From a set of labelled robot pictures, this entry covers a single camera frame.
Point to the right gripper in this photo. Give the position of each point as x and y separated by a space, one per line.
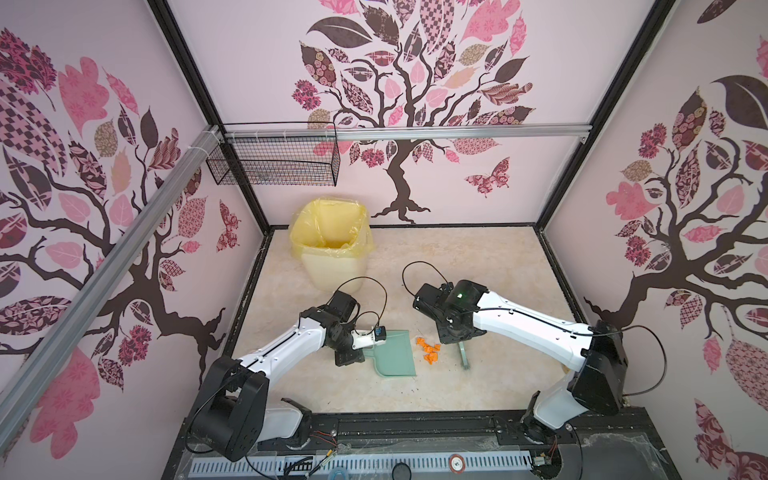
445 339

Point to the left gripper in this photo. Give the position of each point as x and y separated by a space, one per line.
351 356

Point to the green hand brush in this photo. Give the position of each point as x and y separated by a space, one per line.
463 355

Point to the green dustpan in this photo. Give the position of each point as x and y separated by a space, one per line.
394 357

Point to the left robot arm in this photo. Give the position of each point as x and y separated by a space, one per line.
232 412

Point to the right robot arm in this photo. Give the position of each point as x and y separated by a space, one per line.
594 355

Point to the cream trash bin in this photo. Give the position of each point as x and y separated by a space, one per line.
327 273

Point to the yellow bin liner bag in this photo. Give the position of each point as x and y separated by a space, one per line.
334 228

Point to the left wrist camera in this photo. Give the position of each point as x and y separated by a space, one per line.
377 336

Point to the white slotted cable duct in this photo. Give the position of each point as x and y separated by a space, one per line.
348 466

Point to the black wire basket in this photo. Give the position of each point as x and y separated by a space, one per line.
286 153

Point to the aluminium rail back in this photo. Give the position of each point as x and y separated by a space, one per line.
419 133

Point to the aluminium rail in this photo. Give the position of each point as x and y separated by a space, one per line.
29 383
419 133

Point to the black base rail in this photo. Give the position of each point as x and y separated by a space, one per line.
625 446

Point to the aluminium rail left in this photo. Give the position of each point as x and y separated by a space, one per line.
29 383

